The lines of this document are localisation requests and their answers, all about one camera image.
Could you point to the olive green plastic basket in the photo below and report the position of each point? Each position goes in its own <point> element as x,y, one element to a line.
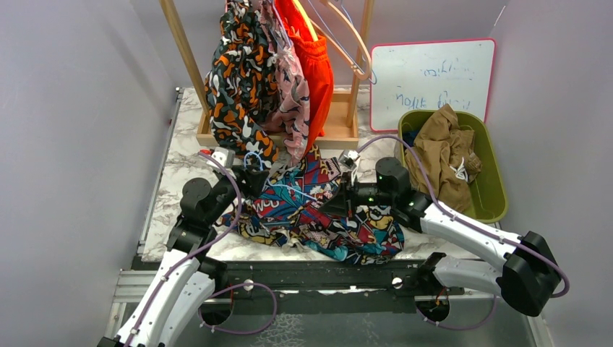
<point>488,196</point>

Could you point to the pink framed whiteboard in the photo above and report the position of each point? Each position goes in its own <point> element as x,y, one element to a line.
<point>427,75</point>

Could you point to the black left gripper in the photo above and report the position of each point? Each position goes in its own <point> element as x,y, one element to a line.
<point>254,181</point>

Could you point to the wooden clothes rack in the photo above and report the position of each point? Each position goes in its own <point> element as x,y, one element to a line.
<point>341,127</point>

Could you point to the navy blue shorts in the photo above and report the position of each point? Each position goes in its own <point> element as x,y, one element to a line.
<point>409,137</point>

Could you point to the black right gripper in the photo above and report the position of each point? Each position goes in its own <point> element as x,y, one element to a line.
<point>338,204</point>

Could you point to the camouflage orange black garment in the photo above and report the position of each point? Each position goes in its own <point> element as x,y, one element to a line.
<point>241,90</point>

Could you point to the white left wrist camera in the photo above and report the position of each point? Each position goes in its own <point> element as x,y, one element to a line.
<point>220,155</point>

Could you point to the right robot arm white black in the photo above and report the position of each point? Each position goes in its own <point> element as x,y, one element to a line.
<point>519,269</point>

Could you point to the pink patterned garment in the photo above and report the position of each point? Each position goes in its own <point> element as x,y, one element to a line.
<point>291,119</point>

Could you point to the tan khaki shorts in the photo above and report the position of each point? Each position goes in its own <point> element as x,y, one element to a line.
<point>445,158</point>

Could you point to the light blue wire hanger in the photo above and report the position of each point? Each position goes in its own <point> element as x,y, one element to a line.
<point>364,56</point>
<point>247,162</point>

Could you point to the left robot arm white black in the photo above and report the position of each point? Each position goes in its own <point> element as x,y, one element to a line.
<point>172,268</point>

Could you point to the colourful patterned shorts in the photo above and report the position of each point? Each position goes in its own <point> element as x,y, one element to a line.
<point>282,218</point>

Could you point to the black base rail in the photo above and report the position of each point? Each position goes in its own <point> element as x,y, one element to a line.
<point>299,287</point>

